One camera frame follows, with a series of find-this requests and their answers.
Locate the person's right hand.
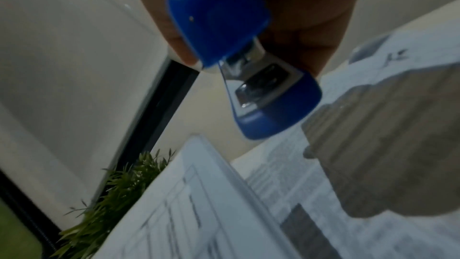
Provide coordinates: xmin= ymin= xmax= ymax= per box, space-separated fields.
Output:
xmin=125 ymin=0 xmax=377 ymax=79

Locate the green potted plant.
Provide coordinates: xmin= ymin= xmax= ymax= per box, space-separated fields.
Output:
xmin=58 ymin=148 xmax=177 ymax=259

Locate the printed paper bundle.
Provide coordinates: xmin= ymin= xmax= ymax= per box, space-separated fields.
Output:
xmin=94 ymin=7 xmax=460 ymax=259

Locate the blue white stapler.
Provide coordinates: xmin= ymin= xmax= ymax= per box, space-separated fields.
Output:
xmin=165 ymin=0 xmax=324 ymax=141

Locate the green leaf print mat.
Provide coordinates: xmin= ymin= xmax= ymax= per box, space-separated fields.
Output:
xmin=0 ymin=197 xmax=43 ymax=259

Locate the dark window pane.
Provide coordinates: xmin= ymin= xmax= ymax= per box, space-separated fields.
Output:
xmin=91 ymin=59 xmax=201 ymax=205

